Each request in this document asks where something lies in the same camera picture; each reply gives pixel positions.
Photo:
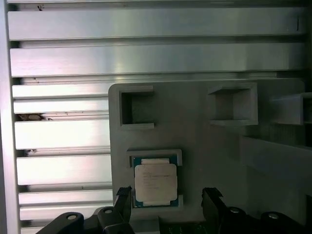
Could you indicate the silver CPU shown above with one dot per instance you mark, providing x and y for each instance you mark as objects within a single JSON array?
[{"x": 156, "y": 180}]

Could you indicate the green RAM stick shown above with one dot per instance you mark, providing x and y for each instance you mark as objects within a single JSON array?
[{"x": 187, "y": 229}]

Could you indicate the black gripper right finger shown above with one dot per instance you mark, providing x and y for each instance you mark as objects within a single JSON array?
[{"x": 214, "y": 212}]

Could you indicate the grey parts rack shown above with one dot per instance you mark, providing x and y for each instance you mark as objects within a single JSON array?
[{"x": 195, "y": 151}]

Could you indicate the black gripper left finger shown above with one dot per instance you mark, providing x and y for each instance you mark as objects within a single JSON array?
[{"x": 123, "y": 212}]

